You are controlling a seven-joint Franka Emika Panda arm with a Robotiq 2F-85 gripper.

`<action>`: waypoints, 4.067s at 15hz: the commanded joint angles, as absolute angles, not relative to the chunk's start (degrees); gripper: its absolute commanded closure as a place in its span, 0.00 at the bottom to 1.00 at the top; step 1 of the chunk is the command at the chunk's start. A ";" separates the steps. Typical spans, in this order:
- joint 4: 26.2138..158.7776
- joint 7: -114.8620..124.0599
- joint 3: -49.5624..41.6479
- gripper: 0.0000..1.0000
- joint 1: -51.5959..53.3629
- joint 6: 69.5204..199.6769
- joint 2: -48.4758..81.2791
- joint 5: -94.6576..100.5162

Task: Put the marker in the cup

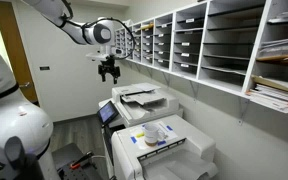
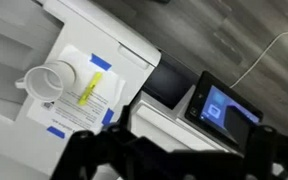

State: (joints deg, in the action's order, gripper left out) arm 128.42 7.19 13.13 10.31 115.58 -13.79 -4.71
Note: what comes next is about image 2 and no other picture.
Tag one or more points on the white office printer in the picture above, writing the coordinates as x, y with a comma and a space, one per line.
35, 32

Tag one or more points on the white cup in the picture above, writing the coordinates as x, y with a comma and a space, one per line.
47, 82

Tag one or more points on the white printed paper sheet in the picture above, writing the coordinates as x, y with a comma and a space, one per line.
92, 98

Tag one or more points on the blue tape strip top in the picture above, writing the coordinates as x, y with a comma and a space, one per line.
99, 62

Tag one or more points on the blue tape strip right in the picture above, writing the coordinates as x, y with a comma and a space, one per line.
107, 117

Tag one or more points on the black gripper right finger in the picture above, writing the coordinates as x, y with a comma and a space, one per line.
262, 145

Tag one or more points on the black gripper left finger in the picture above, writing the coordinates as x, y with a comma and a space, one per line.
131, 157

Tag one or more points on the yellow highlighter marker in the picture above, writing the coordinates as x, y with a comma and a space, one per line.
92, 84

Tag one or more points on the blue tape strip bottom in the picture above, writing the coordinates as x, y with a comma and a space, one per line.
56, 132

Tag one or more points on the black printer touchscreen panel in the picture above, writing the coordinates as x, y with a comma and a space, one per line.
208, 105

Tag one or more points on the blue tape strip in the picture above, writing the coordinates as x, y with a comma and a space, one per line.
99, 62
107, 117
56, 132

